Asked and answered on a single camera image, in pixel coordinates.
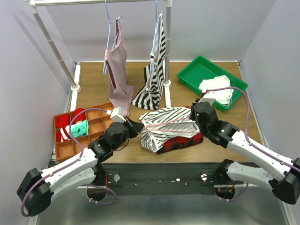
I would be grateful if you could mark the green plastic tray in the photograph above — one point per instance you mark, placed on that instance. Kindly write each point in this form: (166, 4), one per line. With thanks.
(203, 69)

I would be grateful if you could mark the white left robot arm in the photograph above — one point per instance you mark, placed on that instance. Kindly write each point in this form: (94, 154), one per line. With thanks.
(39, 188)

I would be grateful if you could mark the bold black white striped top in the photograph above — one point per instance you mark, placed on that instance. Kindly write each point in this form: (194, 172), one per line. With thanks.
(150, 100)

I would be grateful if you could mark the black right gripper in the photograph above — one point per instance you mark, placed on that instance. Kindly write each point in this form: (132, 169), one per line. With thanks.
(191, 115)

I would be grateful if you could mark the pink wire hanger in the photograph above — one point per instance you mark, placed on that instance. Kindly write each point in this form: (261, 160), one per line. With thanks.
(180, 127)

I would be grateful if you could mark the blue hanger with striped top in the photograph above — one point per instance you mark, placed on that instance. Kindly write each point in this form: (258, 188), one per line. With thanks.
(154, 54)

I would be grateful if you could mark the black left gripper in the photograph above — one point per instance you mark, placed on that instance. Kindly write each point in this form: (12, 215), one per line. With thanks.
(133, 127)

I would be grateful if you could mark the silver clothes rack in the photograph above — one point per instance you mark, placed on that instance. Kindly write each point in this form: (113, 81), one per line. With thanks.
(75, 87)

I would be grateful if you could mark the teal cloth bundle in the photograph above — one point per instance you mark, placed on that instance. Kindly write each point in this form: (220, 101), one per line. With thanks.
(79, 129)

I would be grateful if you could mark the blue hanger with mauve top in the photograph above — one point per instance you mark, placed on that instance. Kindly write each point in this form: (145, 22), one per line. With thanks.
(109, 38)

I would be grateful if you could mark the red sock roll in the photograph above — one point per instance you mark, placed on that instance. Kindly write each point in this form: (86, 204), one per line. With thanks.
(78, 116)

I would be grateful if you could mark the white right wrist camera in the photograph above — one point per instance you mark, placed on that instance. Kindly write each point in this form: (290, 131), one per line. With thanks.
(208, 96)

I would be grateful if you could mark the thin striped tank top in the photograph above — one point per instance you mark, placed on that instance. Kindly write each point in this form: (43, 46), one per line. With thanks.
(149, 140)

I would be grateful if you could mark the white cloth in tray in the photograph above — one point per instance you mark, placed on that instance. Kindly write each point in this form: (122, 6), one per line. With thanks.
(224, 97)

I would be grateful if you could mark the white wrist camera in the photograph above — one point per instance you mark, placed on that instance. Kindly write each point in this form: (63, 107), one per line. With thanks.
(208, 96)
(116, 115)

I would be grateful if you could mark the red white striped sock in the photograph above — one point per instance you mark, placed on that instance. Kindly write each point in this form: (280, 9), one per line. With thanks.
(62, 135)

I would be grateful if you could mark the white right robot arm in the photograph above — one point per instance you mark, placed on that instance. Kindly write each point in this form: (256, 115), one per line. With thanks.
(274, 172)

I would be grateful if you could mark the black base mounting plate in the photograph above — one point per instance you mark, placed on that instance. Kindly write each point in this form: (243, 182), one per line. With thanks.
(161, 178)

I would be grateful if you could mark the orange compartment organizer box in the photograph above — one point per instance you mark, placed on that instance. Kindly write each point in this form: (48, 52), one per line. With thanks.
(98, 121)

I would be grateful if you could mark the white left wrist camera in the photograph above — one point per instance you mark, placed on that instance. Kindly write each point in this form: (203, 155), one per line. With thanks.
(116, 115)

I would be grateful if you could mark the red black plaid shirt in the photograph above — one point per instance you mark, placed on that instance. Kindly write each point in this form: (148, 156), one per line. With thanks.
(169, 143)

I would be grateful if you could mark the mauve tank top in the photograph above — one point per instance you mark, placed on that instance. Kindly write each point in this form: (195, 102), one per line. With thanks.
(120, 93)

